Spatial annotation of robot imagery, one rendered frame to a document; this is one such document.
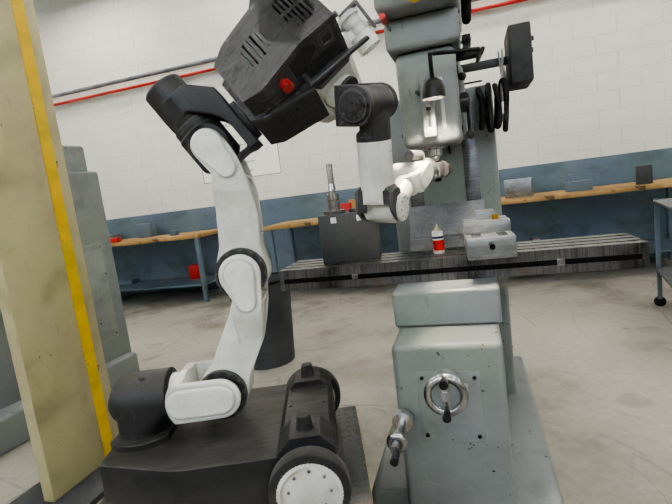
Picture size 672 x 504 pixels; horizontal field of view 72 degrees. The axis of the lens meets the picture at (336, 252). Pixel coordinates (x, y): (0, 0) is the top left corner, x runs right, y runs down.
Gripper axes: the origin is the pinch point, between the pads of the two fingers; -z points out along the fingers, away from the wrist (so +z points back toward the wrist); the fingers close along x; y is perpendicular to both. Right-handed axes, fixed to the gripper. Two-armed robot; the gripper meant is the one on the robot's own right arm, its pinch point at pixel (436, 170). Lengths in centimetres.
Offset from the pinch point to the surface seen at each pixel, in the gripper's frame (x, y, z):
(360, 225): 28.3, 16.7, 9.8
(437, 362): -8, 56, 41
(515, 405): -14, 103, -32
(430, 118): -3.7, -16.8, 12.5
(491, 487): -20, 95, 37
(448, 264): -4.5, 32.5, 10.5
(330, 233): 39.3, 18.5, 14.2
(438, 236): 1.2, 23.7, 1.6
